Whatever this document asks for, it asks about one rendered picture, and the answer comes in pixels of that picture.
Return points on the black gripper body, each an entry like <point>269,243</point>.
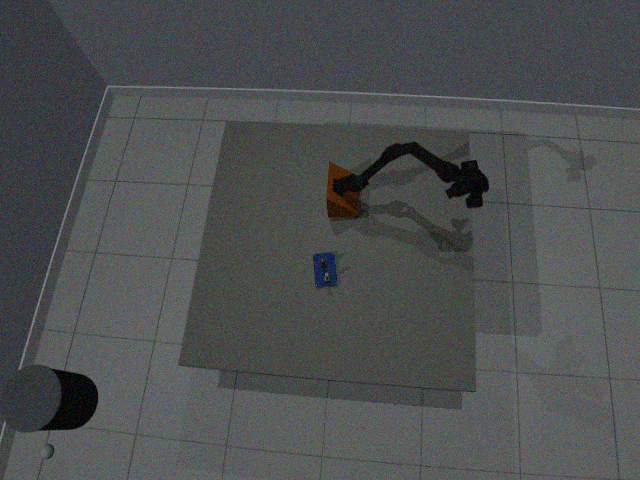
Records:
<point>474,201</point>

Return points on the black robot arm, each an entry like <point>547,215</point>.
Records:
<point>474,181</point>

